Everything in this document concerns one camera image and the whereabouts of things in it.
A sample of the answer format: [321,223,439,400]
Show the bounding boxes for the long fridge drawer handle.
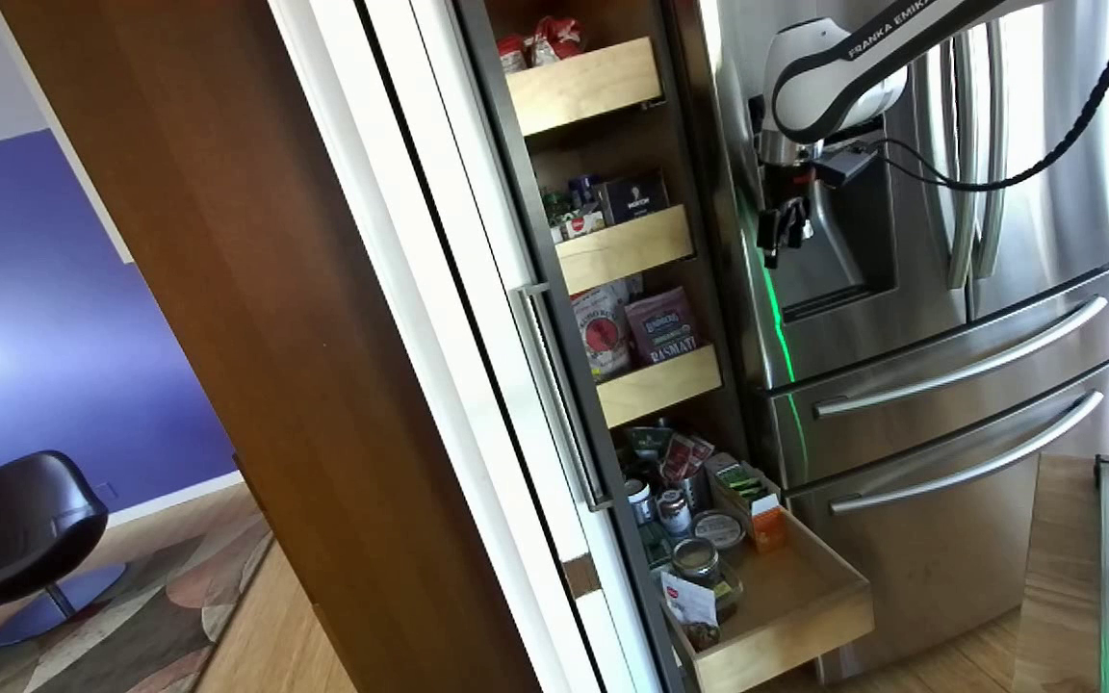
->
[812,293,1109,423]
[829,389,1109,522]

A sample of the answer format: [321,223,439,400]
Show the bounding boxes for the red food packages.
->
[654,433,720,484]

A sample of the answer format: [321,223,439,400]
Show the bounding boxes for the purple food box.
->
[622,287,704,366]

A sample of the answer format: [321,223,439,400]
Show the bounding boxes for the tall pantry door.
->
[0,0,663,693]

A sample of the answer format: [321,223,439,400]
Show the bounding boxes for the pumpkin seeds tub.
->
[689,508,749,560]

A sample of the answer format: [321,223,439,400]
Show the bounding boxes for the stainless steel fridge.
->
[692,0,1109,687]

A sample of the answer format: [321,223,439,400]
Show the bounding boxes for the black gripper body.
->
[760,157,822,243]

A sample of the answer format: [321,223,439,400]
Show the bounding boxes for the orange cardboard box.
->
[744,504,796,560]

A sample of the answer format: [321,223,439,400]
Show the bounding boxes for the white blue copper-lid jar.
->
[650,484,697,540]

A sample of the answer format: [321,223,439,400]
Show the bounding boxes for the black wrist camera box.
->
[820,143,887,193]

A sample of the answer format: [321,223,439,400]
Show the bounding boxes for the dark blue food box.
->
[603,170,670,227]

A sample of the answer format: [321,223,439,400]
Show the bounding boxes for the patterned floor rug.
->
[0,508,278,693]

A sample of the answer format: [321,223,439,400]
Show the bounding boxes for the fridge water dispenser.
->
[760,129,902,325]

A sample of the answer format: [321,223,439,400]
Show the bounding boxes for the red white snack packets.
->
[494,13,594,75]

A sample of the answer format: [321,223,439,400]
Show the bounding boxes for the red white food bag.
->
[568,282,635,384]

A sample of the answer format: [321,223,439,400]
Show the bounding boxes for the wooden pantry drawer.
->
[594,343,726,433]
[499,35,666,139]
[549,200,697,296]

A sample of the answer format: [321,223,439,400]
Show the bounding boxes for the green coffee pod box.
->
[704,455,784,526]

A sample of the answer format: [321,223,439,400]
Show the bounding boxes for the red white paper packet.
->
[654,567,724,631]

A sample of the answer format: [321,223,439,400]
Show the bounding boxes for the small mixed food packets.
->
[541,179,611,246]

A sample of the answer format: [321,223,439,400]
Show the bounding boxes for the silver pantry door bar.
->
[507,278,611,517]

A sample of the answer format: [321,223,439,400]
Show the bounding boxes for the vertical fridge door handle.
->
[933,25,977,293]
[970,10,1016,282]

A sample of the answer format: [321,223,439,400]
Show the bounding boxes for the pantry food items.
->
[650,502,879,693]

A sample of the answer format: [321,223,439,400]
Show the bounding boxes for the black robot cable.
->
[875,0,1109,198]

